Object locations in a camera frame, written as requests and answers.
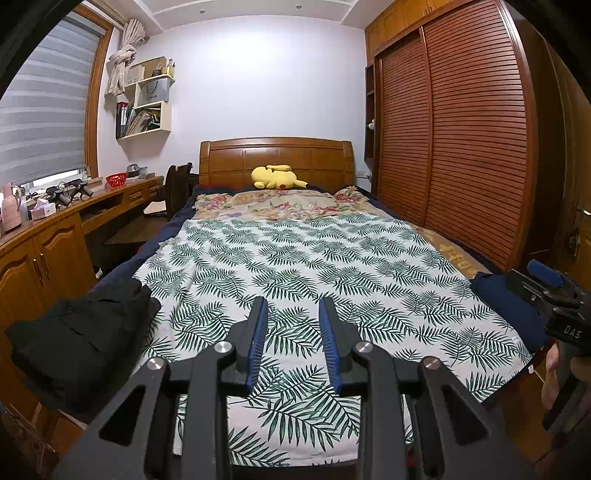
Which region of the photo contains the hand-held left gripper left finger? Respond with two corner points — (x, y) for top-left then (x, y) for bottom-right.
(53, 295), (269, 480)

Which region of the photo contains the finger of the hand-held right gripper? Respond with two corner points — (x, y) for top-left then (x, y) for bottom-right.
(508, 259), (583, 315)

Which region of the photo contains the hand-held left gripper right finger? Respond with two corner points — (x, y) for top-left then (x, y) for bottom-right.
(318, 295), (541, 480)

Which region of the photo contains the black button coat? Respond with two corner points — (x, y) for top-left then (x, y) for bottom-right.
(4, 279), (161, 409)

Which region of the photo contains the person's right hand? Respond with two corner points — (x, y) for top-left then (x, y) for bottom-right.
(540, 344), (561, 410)

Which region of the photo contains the navy blue folded garment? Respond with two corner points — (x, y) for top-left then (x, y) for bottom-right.
(470, 271), (552, 354)

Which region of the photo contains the orange patterned bed mat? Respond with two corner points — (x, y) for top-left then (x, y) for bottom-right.
(427, 228), (492, 280)

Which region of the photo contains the leaf print bed sheet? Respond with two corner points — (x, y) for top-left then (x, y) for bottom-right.
(131, 212), (536, 467)

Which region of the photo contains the floral pillow cover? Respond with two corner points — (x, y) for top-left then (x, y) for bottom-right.
(191, 186), (384, 222)

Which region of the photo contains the wooden door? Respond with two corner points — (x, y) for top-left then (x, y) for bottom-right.
(540, 41), (591, 287)

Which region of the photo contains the yellow plush toy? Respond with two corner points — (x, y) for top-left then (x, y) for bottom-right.
(250, 164), (309, 190)

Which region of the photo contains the wooden louvered wardrobe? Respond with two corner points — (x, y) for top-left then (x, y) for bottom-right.
(364, 0), (555, 273)

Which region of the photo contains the dark wooden chair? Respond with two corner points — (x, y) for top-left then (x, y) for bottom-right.
(104, 162), (194, 245)

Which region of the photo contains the wooden bed headboard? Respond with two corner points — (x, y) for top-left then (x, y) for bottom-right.
(199, 137), (356, 191)

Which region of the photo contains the wooden desk with cabinets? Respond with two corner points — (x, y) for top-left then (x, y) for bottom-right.
(0, 175), (166, 333)

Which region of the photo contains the row of books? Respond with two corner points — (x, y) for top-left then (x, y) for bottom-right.
(116, 102), (160, 138)

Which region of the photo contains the pink tissue box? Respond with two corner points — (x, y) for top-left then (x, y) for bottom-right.
(30, 198), (57, 220)

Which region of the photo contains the cardboard box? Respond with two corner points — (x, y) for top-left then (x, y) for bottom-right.
(0, 401), (61, 480)

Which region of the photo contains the white paper bag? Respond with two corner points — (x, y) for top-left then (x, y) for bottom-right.
(134, 76), (171, 108)

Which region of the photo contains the pink bottle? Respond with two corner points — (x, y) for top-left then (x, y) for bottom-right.
(0, 183), (29, 232)

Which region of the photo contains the grey window blind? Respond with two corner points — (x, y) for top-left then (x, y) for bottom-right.
(0, 16), (105, 185)

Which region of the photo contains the beige tied curtain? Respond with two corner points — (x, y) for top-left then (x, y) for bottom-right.
(105, 18), (149, 95)

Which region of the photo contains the metal door handle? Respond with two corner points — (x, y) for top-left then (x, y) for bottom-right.
(568, 203), (583, 254)

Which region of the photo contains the white wall shelf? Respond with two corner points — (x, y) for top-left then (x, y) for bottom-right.
(115, 58), (176, 140)

